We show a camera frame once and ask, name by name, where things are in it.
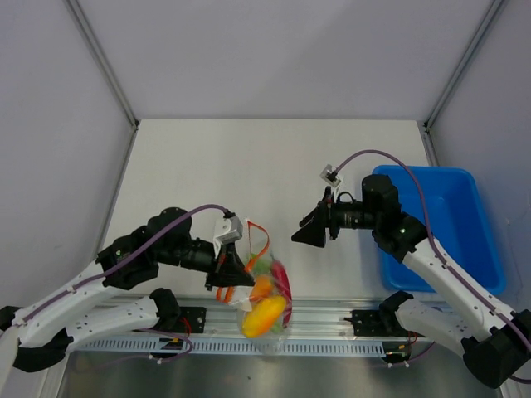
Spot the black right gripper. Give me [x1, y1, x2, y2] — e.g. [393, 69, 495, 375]
[292, 187, 380, 248]

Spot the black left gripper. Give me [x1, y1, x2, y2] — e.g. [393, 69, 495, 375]
[158, 239, 256, 291]

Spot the green grape bunch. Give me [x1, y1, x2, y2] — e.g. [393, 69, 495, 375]
[248, 256, 272, 276]

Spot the red orange mango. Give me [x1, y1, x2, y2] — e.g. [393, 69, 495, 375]
[250, 274, 275, 302]

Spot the red chili pepper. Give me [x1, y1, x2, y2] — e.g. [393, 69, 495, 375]
[271, 261, 292, 328]

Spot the clear zip bag red zipper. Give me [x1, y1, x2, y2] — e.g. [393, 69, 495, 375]
[216, 219, 293, 356]

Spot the orange yellow mango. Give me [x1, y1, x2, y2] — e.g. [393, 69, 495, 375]
[241, 295, 287, 338]

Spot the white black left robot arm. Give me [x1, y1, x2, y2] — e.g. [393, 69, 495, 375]
[1, 206, 255, 377]

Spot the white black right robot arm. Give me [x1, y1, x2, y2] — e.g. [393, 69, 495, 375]
[291, 174, 530, 389]

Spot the blue plastic bin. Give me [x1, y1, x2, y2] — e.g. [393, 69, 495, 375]
[373, 165, 506, 294]

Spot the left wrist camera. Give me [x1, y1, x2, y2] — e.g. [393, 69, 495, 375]
[212, 212, 243, 255]

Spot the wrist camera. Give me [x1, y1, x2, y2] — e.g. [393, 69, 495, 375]
[319, 164, 343, 197]
[212, 212, 243, 255]

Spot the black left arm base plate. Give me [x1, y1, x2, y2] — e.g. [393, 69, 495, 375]
[169, 307, 207, 335]

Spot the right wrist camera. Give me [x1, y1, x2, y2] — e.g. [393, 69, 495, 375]
[319, 164, 343, 197]

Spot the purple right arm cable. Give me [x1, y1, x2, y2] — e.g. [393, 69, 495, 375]
[335, 149, 531, 383]

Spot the aluminium mounting rail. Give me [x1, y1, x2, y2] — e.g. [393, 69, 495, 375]
[56, 294, 507, 342]

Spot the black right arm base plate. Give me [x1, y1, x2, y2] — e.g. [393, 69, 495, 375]
[343, 309, 415, 337]

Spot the white slotted cable duct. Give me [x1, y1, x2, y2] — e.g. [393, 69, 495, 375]
[77, 335, 386, 357]

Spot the left aluminium frame post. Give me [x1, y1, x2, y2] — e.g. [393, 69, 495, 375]
[63, 0, 139, 131]

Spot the aluminium frame post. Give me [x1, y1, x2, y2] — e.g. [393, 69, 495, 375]
[63, 0, 139, 131]
[423, 0, 509, 134]

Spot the right aluminium frame post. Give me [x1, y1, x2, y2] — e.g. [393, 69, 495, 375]
[423, 0, 509, 134]

